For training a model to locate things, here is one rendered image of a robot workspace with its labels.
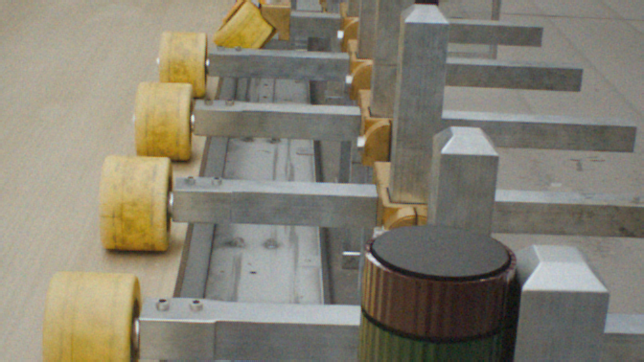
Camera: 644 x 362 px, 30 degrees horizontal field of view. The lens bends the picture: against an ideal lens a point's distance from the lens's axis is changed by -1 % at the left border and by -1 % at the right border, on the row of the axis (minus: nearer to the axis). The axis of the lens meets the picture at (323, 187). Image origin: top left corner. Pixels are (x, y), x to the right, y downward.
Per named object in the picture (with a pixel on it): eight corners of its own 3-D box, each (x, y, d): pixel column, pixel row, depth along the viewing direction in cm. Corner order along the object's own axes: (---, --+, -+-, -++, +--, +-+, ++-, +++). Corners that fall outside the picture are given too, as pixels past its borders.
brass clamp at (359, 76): (388, 79, 158) (391, 40, 157) (397, 107, 145) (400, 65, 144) (340, 77, 158) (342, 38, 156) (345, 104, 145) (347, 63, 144)
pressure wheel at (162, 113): (193, 67, 128) (187, 124, 123) (194, 119, 134) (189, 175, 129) (135, 65, 127) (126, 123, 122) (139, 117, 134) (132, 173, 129)
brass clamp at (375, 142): (405, 135, 135) (409, 90, 133) (418, 174, 122) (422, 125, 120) (350, 133, 134) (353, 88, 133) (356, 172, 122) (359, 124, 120)
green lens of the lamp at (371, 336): (492, 329, 53) (496, 282, 52) (516, 397, 47) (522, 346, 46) (353, 325, 53) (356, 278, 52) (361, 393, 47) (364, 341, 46)
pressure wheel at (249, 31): (240, 57, 181) (276, 18, 179) (238, 71, 174) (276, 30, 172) (210, 31, 180) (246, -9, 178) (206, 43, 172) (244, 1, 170)
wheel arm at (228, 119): (625, 145, 132) (630, 112, 131) (633, 154, 129) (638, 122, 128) (161, 125, 130) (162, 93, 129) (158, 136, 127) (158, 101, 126)
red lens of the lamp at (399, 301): (497, 276, 52) (502, 228, 51) (523, 339, 46) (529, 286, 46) (356, 271, 52) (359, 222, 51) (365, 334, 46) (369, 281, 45)
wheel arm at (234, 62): (574, 86, 156) (578, 58, 155) (581, 93, 152) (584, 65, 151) (181, 69, 154) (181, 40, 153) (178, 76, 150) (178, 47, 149)
